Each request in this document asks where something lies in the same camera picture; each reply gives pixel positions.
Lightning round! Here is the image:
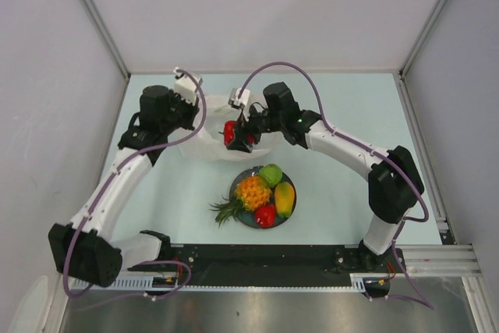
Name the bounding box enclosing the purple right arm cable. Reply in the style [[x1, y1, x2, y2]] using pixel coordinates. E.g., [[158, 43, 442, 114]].
[[239, 62, 434, 310]]

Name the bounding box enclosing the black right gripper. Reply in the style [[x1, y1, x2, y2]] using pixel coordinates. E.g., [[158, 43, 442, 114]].
[[228, 101, 285, 153]]

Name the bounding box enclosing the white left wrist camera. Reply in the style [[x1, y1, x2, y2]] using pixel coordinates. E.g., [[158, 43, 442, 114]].
[[173, 67, 203, 105]]

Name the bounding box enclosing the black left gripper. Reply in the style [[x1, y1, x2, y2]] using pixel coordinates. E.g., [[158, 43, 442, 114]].
[[160, 89, 198, 135]]

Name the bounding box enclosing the white slotted cable duct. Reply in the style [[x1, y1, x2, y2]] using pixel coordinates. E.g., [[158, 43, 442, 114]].
[[115, 275, 370, 293]]

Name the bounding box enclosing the blue ceramic plate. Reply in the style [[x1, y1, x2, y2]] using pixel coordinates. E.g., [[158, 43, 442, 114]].
[[229, 165, 296, 229]]

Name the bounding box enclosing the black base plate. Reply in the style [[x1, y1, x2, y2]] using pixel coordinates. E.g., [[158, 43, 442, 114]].
[[128, 243, 406, 299]]

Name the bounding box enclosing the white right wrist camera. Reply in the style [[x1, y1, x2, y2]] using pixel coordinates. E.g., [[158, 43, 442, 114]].
[[228, 88, 251, 112]]

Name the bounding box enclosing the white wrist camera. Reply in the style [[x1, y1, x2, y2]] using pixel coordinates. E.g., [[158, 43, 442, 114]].
[[173, 67, 203, 105], [228, 88, 251, 112]]

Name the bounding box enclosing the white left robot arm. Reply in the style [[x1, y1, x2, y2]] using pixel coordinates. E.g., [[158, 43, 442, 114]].
[[48, 82, 200, 287]]

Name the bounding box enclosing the fake green apple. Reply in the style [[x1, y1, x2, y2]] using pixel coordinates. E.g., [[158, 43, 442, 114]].
[[258, 164, 283, 188]]

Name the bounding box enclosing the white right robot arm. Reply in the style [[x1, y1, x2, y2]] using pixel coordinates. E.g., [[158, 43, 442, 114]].
[[225, 82, 424, 271]]

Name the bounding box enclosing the fake pineapple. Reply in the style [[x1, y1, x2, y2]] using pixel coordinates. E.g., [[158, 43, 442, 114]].
[[211, 175, 272, 226]]

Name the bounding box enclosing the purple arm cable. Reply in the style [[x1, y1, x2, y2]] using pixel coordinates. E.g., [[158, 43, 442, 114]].
[[239, 62, 434, 310], [62, 69, 207, 303]]

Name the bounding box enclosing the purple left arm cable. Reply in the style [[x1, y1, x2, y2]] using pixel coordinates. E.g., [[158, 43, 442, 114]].
[[62, 69, 207, 303]]

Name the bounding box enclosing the fake red pepper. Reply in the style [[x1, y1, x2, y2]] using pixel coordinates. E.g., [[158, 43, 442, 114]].
[[223, 120, 256, 149], [254, 204, 276, 228]]

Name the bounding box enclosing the white plastic bag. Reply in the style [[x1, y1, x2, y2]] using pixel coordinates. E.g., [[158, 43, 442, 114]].
[[179, 94, 283, 161]]

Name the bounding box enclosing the fake yellow green mango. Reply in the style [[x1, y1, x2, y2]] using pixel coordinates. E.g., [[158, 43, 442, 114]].
[[274, 182, 296, 218]]

